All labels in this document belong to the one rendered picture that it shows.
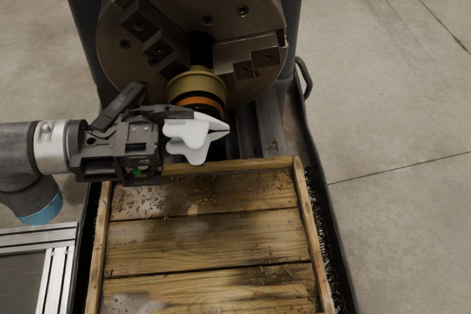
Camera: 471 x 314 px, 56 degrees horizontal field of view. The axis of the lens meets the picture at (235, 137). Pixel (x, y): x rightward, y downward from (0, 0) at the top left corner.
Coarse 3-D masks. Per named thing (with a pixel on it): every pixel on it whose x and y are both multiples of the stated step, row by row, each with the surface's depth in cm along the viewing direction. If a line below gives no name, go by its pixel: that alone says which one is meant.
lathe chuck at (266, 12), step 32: (160, 0) 64; (192, 0) 65; (224, 0) 65; (256, 0) 66; (96, 32) 68; (128, 32) 68; (224, 32) 70; (256, 32) 70; (128, 64) 73; (160, 96) 79; (256, 96) 81
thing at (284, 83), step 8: (280, 80) 100; (288, 80) 100; (112, 88) 100; (280, 88) 101; (104, 96) 101; (112, 96) 101; (280, 96) 104; (104, 104) 103; (280, 104) 106; (280, 112) 108
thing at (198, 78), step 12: (192, 72) 63; (204, 72) 63; (168, 84) 65; (180, 84) 63; (192, 84) 62; (204, 84) 63; (216, 84) 64; (168, 96) 66; (180, 96) 62; (192, 96) 62; (204, 96) 62; (216, 96) 63; (192, 108) 60; (204, 108) 61; (216, 108) 62
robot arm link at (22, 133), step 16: (0, 128) 58; (16, 128) 58; (32, 128) 58; (0, 144) 56; (16, 144) 56; (32, 144) 57; (0, 160) 57; (16, 160) 57; (32, 160) 57; (0, 176) 58; (16, 176) 59; (32, 176) 62
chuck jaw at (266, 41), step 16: (272, 32) 70; (224, 48) 69; (240, 48) 69; (256, 48) 68; (272, 48) 68; (224, 64) 67; (240, 64) 67; (256, 64) 70; (272, 64) 70; (224, 80) 67; (240, 80) 70
